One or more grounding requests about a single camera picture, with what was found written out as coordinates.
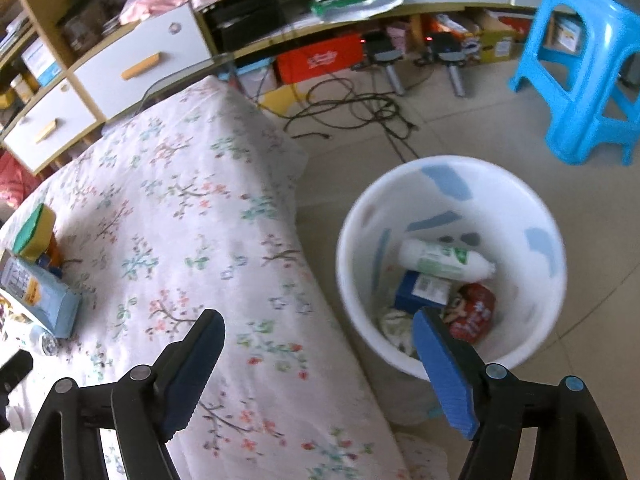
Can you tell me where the black device grey handle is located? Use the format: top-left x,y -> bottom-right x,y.
415,32 -> 473,98
360,32 -> 407,96

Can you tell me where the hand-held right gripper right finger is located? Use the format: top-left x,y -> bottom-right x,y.
412,306 -> 628,480

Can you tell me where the red snack packet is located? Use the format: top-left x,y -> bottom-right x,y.
442,282 -> 497,346

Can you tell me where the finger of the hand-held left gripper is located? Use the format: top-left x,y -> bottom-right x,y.
0,350 -> 34,402

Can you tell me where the green white bag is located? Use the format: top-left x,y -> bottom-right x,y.
307,0 -> 405,23

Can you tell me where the floral tablecloth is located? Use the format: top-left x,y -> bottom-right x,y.
0,76 -> 416,480

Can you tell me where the light blue carton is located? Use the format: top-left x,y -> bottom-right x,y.
0,255 -> 83,339

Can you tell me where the glass table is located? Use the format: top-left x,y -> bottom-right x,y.
140,54 -> 236,111

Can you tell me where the clear plastic bottle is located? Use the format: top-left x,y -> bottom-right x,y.
25,322 -> 61,356

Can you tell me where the blue plastic stool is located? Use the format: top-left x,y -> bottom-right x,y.
509,0 -> 640,167

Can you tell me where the orange packet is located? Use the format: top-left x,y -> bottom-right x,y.
37,235 -> 65,278

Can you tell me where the blue white box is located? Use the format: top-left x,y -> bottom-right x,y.
22,37 -> 66,86

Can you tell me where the wooden cabinet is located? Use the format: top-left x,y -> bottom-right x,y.
0,0 -> 581,176

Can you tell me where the white plastic bottle green label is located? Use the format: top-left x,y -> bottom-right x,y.
397,238 -> 497,282

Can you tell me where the red box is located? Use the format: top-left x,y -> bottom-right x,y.
275,35 -> 368,86

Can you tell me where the crumpled white tissue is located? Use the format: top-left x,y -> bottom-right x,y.
377,307 -> 418,356

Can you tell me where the white plastic bucket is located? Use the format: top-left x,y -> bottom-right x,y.
336,156 -> 569,380

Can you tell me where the clear storage box blue lid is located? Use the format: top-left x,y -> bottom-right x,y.
235,62 -> 278,106

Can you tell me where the yellow sponge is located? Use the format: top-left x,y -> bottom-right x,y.
11,203 -> 57,262

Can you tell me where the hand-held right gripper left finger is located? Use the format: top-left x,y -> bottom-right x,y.
12,309 -> 226,480

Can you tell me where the yellow cardboard box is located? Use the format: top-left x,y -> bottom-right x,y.
480,25 -> 526,61

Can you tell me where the black cable tangle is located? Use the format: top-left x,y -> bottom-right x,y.
282,72 -> 426,161

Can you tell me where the black box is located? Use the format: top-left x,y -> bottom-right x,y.
202,0 -> 288,53

